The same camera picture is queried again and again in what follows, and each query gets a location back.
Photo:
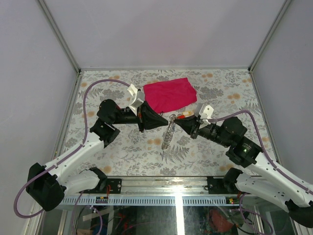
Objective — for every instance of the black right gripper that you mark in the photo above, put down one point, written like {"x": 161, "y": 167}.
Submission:
{"x": 190, "y": 125}

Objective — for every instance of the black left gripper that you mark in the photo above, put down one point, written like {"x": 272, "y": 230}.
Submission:
{"x": 147, "y": 118}

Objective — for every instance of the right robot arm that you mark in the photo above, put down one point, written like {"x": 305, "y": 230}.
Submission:
{"x": 244, "y": 152}

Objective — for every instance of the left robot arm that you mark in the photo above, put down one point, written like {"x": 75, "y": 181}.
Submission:
{"x": 48, "y": 184}

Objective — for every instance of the pink cloth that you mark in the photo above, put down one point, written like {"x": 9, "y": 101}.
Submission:
{"x": 168, "y": 96}

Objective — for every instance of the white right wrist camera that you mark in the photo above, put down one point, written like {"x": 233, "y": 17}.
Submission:
{"x": 204, "y": 113}

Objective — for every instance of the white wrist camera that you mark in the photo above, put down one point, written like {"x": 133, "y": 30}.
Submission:
{"x": 137, "y": 98}
{"x": 204, "y": 113}

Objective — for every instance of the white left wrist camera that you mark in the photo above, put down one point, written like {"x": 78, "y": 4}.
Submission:
{"x": 137, "y": 98}

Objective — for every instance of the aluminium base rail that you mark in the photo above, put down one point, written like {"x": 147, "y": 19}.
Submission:
{"x": 158, "y": 191}

